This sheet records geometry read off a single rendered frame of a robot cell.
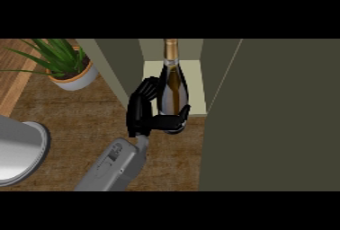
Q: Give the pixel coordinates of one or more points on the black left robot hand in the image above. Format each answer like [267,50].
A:
[140,110]

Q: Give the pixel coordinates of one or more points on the dark wine bottle gold foil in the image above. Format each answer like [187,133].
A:
[172,86]

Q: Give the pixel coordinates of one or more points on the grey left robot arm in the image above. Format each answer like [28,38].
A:
[112,166]

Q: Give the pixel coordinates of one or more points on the olive grey cabinet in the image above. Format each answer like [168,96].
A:
[125,66]

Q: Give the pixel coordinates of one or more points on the dark grey cabinet door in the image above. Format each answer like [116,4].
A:
[273,119]

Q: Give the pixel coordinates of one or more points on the green plant in white pot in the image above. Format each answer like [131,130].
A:
[72,75]

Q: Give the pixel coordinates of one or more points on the pale grey round appliance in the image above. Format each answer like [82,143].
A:
[17,152]

